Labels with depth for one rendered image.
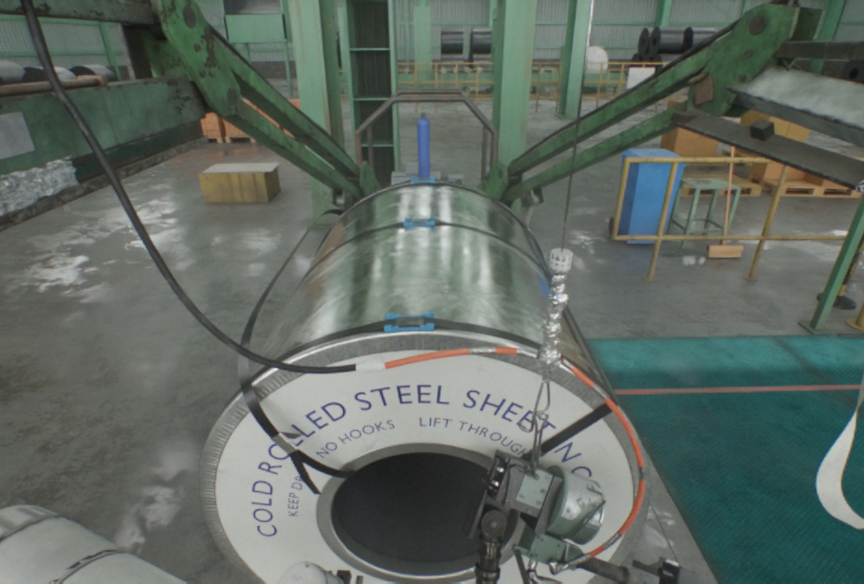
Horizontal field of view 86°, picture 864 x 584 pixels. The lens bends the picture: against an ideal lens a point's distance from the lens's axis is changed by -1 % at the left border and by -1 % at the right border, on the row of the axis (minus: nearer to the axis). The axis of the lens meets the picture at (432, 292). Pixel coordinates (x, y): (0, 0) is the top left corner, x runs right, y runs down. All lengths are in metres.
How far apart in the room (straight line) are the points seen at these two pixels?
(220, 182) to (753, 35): 6.55
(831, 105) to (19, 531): 1.46
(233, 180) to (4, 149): 6.35
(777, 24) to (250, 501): 1.75
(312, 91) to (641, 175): 3.51
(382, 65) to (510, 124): 2.42
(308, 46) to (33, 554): 5.30
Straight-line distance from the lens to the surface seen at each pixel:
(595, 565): 1.30
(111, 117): 1.10
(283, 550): 1.57
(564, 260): 0.81
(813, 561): 2.74
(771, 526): 2.78
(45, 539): 0.58
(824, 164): 1.32
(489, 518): 1.17
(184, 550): 2.53
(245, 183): 7.14
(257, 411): 1.16
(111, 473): 3.03
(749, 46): 1.54
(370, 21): 7.28
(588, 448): 1.26
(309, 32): 5.60
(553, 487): 1.16
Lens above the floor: 1.90
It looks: 27 degrees down
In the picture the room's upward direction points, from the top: straight up
